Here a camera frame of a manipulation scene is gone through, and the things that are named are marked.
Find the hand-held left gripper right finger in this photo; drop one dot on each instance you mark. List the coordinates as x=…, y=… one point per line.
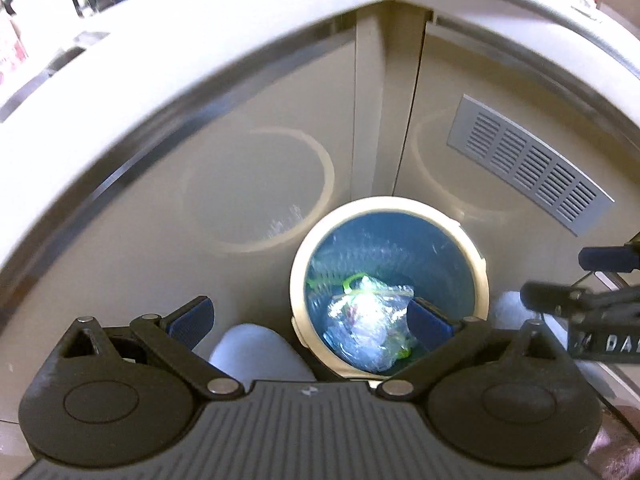
x=427, y=327

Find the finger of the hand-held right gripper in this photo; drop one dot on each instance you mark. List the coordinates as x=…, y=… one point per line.
x=545, y=296
x=605, y=259

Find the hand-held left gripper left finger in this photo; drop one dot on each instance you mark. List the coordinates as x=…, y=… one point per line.
x=192, y=322

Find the clear zip bag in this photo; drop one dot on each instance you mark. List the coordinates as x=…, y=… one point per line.
x=385, y=297

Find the clear plastic bag with wrappers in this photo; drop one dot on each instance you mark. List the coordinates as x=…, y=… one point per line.
x=325, y=280

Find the beige trash bin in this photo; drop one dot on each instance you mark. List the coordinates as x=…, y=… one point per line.
x=310, y=240

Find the white slipper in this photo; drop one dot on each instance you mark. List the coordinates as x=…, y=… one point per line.
x=510, y=307
x=260, y=355

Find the plain beige cabinet door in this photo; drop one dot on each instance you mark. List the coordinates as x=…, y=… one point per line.
x=150, y=235

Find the grey vent grille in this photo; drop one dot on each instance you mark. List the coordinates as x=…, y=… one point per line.
x=525, y=160

